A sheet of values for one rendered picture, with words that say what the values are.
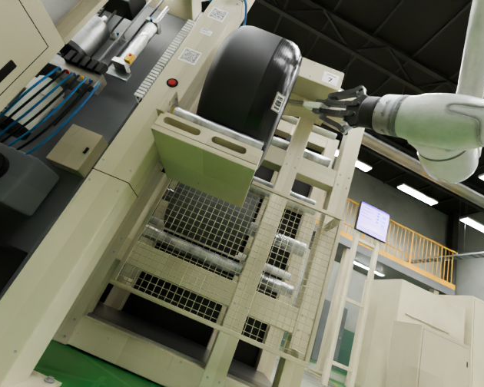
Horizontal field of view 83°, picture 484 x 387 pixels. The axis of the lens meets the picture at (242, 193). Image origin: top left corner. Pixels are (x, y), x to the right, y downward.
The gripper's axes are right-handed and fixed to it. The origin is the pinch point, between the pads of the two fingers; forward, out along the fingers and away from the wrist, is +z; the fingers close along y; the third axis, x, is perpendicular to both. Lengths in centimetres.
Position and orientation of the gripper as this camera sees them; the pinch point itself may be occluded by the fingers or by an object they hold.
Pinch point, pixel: (314, 106)
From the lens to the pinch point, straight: 86.2
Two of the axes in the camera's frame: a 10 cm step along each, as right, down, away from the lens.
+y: -3.7, 9.2, 1.3
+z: -5.6, -3.3, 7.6
